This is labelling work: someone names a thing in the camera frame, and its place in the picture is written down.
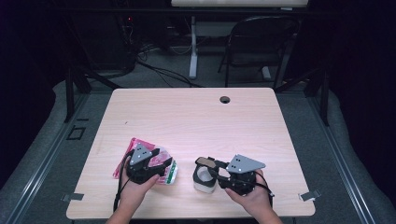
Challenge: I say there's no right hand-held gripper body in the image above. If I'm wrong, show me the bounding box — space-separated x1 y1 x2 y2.
219 154 266 196

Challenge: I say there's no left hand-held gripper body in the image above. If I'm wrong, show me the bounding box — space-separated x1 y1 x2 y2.
125 143 163 185

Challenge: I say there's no clear container with black lid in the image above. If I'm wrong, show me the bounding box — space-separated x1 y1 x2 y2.
192 156 218 194

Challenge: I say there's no pink and white plastic bag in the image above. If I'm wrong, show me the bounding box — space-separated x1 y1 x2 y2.
112 137 178 186

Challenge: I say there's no person's right hand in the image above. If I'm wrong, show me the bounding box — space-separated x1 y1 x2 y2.
224 170 275 217

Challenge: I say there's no person's left hand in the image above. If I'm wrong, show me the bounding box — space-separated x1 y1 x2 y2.
120 158 161 213

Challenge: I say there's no grey tape piece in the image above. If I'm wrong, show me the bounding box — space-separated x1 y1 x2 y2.
298 189 321 203
61 192 85 203

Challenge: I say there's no black tape square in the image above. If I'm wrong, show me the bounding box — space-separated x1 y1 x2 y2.
65 125 87 141

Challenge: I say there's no black metal stand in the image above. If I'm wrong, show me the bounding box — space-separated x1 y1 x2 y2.
274 66 331 127
64 66 122 124

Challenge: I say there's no white desk with white legs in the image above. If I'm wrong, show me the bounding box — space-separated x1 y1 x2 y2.
170 0 309 82

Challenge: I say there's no black folding chair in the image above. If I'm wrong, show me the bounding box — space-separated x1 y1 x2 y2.
218 15 301 90

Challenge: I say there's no dark computer tower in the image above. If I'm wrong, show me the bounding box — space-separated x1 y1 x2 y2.
66 12 138 74

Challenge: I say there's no right hand-held gripper black cable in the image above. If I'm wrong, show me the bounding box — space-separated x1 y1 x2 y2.
255 171 276 208

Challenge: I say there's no hand-held gripper black cable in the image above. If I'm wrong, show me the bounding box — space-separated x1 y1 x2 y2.
113 150 134 213
255 171 276 208

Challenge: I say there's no left hand-held gripper black cable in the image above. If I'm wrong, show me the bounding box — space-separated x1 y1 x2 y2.
113 150 134 213

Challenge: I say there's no bundle of floor cables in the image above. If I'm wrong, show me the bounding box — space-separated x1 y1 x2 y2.
136 43 204 89

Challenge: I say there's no aluminium floor rail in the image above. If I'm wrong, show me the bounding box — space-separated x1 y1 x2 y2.
0 92 90 224
306 92 377 224

